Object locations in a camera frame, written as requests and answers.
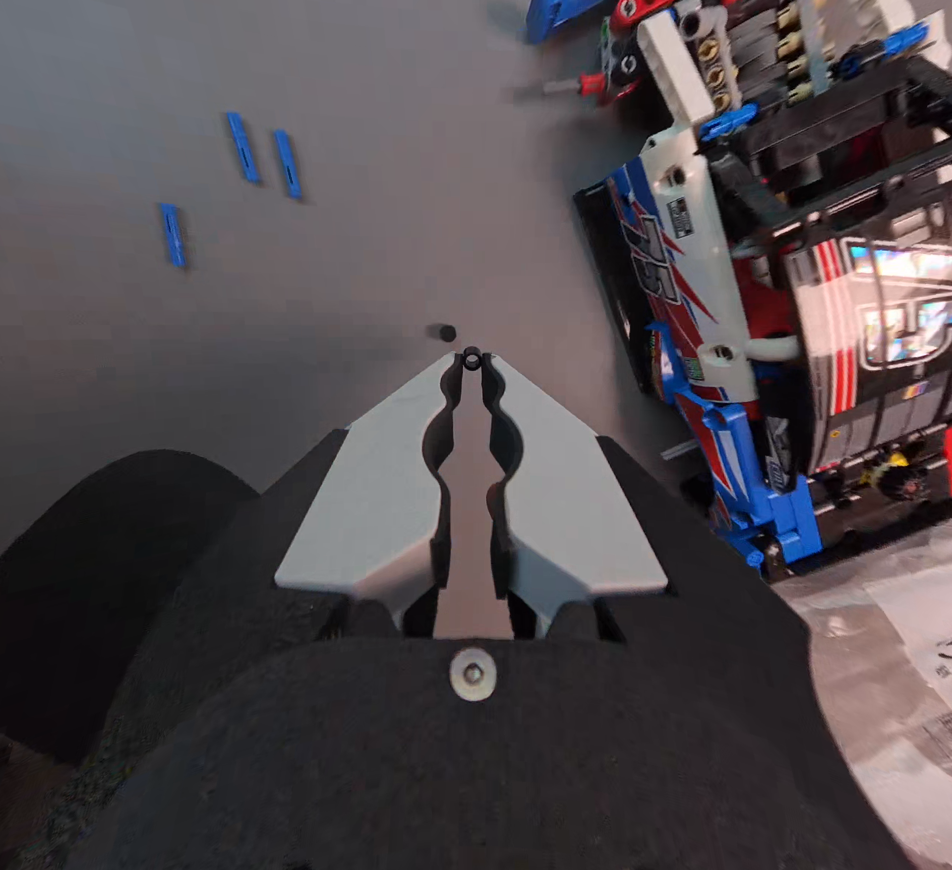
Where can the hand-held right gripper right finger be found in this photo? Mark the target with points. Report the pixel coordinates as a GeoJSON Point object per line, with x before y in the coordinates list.
{"type": "Point", "coordinates": [580, 505]}

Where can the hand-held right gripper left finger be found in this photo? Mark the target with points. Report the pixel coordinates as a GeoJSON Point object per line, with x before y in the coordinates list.
{"type": "Point", "coordinates": [364, 505]}

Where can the black connector pin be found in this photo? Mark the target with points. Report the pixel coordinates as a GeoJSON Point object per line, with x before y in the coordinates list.
{"type": "Point", "coordinates": [471, 351]}

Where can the brick-built toy race car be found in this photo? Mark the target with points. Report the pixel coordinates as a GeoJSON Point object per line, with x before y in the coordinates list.
{"type": "Point", "coordinates": [706, 252]}

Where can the blue connector pin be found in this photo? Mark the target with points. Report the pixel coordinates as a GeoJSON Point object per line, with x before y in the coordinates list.
{"type": "Point", "coordinates": [242, 147]}
{"type": "Point", "coordinates": [286, 163]}
{"type": "Point", "coordinates": [172, 234]}

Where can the pile of clear plastic bags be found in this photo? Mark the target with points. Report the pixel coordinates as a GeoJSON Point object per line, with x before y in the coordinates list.
{"type": "Point", "coordinates": [877, 624]}

